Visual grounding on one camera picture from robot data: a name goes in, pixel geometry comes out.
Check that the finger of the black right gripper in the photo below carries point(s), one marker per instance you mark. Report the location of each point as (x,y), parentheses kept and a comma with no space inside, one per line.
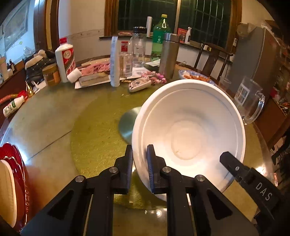
(273,206)

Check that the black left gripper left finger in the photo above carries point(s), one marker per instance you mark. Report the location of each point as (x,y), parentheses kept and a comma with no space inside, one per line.
(85,205)

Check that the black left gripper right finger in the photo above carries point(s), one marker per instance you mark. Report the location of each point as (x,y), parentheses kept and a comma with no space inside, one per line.
(194,205)

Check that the white disposable bowl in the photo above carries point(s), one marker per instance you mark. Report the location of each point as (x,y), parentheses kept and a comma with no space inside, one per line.
(190,123)

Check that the white disposable plate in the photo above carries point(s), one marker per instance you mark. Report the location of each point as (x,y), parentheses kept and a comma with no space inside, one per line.
(8,195)

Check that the large red scalloped plate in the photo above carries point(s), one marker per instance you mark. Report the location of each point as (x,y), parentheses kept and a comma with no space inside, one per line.
(11,154)

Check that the white plastic bottle lying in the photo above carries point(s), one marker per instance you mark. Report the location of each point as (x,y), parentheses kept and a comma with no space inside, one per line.
(13,106)

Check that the small golden bottle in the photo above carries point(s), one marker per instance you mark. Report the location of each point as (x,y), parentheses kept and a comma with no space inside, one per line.
(29,90)

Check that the grey refrigerator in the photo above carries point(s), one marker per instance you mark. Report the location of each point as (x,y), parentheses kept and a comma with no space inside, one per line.
(256,58)

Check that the amber glass jar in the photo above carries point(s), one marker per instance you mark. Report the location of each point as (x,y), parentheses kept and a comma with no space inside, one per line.
(51,75)

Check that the small white cup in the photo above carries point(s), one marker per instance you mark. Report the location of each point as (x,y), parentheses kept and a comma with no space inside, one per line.
(74,75)

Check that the blue patterned food plate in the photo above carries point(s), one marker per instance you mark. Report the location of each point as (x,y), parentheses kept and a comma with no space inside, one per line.
(190,74)

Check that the white patterned case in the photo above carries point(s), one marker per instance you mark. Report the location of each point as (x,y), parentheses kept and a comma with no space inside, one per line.
(139,84)

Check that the wooden chair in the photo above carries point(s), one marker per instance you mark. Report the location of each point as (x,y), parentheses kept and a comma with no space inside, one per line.
(211,60)

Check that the tall white blue tube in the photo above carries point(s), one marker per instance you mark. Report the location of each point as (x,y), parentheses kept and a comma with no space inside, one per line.
(114,63)

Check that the dark folded jacket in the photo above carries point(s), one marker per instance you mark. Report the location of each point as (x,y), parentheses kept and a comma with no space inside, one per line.
(34,67)

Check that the beige thermos on sideboard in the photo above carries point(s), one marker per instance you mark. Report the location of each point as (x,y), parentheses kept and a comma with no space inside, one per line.
(3,68)

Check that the white liquor bottle red cap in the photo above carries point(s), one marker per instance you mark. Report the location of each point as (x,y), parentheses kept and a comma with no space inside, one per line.
(65,59)

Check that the stainless steel thermos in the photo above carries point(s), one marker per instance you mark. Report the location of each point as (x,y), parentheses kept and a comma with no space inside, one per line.
(169,54)

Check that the small clear bottle red label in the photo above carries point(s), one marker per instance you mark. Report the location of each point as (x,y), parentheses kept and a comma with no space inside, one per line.
(125,60)

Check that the clear glass jar black lid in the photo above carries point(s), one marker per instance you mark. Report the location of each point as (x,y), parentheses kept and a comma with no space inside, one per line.
(139,46)

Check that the green plastic bottle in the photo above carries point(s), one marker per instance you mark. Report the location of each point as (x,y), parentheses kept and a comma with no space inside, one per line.
(158,35)

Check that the white roll on windowsill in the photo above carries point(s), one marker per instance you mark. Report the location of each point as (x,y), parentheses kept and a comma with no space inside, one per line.
(148,25)

